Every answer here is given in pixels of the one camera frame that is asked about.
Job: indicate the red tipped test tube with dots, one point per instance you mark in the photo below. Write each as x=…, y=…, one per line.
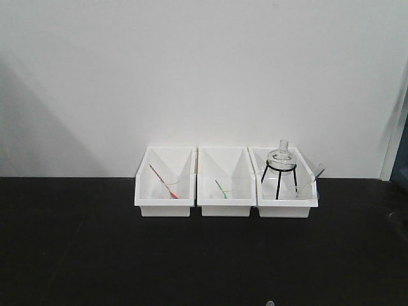
x=171, y=193

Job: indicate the black wire tripod stand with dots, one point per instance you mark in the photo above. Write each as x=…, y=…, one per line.
x=279, y=181

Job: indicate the white right storage bin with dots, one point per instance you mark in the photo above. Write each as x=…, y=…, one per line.
x=288, y=205

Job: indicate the clear glass test tube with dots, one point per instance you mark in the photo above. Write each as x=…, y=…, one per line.
x=315, y=175

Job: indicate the green tipped test tube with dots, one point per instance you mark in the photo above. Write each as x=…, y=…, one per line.
x=221, y=189

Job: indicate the white middle storage bin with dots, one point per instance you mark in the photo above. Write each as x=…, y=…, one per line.
x=232, y=168

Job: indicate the white storage bin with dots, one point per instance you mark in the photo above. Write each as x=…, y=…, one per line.
x=177, y=166
x=232, y=168
x=288, y=205

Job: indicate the round glass flask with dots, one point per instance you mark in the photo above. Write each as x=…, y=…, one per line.
x=281, y=158

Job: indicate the white left storage bin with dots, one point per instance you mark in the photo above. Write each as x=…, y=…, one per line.
x=177, y=166

